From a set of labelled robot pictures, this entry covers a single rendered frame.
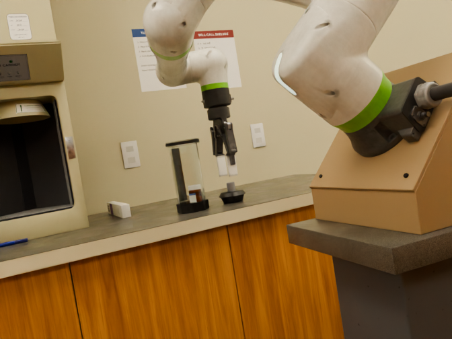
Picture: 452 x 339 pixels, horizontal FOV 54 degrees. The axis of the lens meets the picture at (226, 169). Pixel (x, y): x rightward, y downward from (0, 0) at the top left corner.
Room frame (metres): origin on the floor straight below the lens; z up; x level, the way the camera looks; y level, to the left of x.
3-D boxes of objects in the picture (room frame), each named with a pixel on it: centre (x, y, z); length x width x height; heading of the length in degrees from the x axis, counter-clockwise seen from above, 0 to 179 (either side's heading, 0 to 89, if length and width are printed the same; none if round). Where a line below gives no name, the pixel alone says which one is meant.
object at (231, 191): (1.47, -0.01, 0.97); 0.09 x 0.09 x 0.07
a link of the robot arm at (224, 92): (1.47, -0.01, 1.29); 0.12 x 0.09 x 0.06; 114
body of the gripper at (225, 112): (1.47, -0.01, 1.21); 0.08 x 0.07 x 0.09; 24
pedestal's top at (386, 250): (0.83, -0.31, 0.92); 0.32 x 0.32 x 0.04; 20
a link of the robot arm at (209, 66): (1.47, 0.00, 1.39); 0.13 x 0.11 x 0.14; 96
